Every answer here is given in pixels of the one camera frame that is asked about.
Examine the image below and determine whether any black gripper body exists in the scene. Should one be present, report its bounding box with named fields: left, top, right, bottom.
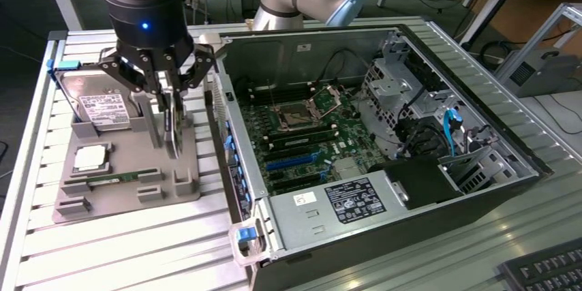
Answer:
left=101, top=0, right=198, bottom=59

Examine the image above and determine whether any graphics card with metal bracket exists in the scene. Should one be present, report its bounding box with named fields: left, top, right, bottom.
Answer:
left=158, top=72, right=189, bottom=161

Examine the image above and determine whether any hard disk in blue caddy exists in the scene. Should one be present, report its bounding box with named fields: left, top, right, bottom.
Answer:
left=47, top=59, right=143, bottom=132

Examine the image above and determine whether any socket locking lever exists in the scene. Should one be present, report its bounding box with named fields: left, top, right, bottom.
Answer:
left=267, top=80, right=278, bottom=112

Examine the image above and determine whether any CPU socket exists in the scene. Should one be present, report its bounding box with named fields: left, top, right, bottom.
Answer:
left=273, top=102, right=321, bottom=132

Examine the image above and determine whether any grey parts rack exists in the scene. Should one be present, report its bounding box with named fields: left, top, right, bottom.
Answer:
left=51, top=91, right=202, bottom=224

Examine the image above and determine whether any silver CPU chip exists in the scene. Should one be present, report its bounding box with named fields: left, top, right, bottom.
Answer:
left=73, top=146, right=109, bottom=171

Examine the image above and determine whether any metal socket cover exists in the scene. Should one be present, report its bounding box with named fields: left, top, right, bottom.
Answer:
left=309, top=86, right=353, bottom=120

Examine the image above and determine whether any green RAM stick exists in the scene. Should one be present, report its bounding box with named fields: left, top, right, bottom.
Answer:
left=66, top=170, right=154, bottom=186

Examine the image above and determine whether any black RAM stick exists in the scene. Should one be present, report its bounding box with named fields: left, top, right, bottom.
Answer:
left=267, top=129, right=338, bottom=151

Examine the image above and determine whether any green motherboard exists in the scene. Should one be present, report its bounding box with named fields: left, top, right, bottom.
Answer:
left=238, top=82, right=393, bottom=197

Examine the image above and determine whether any metal disk bay cage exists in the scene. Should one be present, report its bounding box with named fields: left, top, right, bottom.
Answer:
left=361, top=57, right=456, bottom=135

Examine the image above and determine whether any silver chipset heatsink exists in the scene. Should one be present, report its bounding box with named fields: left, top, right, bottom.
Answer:
left=334, top=159, right=365, bottom=179

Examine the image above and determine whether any grey power supply unit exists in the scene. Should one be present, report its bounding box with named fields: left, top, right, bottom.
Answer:
left=267, top=171, right=412, bottom=251

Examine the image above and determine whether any blue case latch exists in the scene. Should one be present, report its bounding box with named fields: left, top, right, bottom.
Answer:
left=235, top=228, right=258, bottom=245

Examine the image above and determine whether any black plastic shroud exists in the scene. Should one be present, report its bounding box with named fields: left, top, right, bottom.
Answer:
left=368, top=155, right=466, bottom=211

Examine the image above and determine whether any black open PC case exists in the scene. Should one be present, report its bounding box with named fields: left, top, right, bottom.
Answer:
left=199, top=23, right=554, bottom=291

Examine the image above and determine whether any grey computer tower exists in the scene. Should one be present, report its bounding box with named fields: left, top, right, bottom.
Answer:
left=496, top=47, right=582, bottom=98

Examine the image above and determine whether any black keyboard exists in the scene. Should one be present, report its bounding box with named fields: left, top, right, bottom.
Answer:
left=497, top=239, right=582, bottom=291

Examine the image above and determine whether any blue disk wire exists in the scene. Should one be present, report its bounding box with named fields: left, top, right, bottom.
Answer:
left=442, top=108, right=464, bottom=159

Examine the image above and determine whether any aluminium profile frame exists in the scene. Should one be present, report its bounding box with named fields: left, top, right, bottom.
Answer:
left=493, top=1, right=582, bottom=77

